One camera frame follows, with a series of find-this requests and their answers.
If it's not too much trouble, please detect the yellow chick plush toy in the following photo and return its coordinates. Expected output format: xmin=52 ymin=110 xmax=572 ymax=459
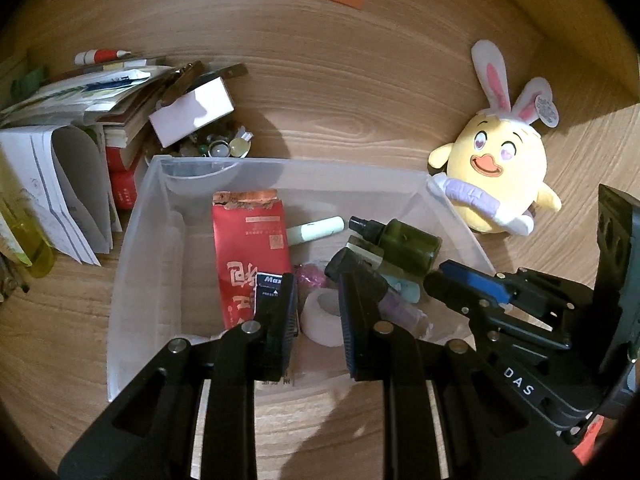
xmin=427 ymin=40 xmax=562 ymax=236

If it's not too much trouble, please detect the red white marker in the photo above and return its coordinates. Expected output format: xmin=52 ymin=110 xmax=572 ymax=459
xmin=74 ymin=49 xmax=131 ymax=66

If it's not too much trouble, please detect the white tape roll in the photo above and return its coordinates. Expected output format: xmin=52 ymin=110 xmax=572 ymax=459
xmin=300 ymin=288 xmax=344 ymax=348

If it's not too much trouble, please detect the stack of books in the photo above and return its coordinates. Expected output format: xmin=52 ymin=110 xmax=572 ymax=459
xmin=1 ymin=62 xmax=204 ymax=210

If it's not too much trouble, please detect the clear plastic storage bin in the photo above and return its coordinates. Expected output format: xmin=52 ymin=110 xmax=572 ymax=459
xmin=106 ymin=156 xmax=492 ymax=398

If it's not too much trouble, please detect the small white cardboard box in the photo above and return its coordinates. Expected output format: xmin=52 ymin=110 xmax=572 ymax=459
xmin=150 ymin=77 xmax=234 ymax=148

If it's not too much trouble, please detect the white paper box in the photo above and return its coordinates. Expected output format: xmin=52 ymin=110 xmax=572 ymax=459
xmin=1 ymin=124 xmax=122 ymax=266

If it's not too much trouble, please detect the small black card pack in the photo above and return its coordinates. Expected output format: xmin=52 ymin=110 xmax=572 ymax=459
xmin=254 ymin=272 xmax=283 ymax=322

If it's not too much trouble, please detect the pale green lip balm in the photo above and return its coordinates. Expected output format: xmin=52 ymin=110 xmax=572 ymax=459
xmin=286 ymin=216 xmax=345 ymax=246

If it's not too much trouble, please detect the black purple spray bottle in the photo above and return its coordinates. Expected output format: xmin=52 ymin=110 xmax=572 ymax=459
xmin=324 ymin=247 xmax=432 ymax=338

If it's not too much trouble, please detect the yellow green spray bottle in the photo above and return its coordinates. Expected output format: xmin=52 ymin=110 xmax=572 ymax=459
xmin=1 ymin=180 xmax=55 ymax=278

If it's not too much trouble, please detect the dark green pump bottle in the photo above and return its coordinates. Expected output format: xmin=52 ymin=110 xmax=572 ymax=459
xmin=348 ymin=216 xmax=442 ymax=278

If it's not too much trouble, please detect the red snack packet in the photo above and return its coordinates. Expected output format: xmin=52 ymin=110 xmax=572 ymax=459
xmin=212 ymin=190 xmax=292 ymax=330

